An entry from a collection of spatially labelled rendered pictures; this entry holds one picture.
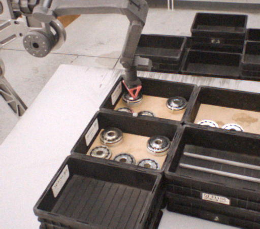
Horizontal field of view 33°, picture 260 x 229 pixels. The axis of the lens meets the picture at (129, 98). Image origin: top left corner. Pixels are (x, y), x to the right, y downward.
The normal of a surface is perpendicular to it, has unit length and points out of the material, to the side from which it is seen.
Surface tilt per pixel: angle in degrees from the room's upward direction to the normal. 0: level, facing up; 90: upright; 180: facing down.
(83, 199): 0
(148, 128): 90
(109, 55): 0
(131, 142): 0
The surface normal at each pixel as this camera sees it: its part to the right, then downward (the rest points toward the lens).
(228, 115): -0.08, -0.80
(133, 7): 0.73, -0.10
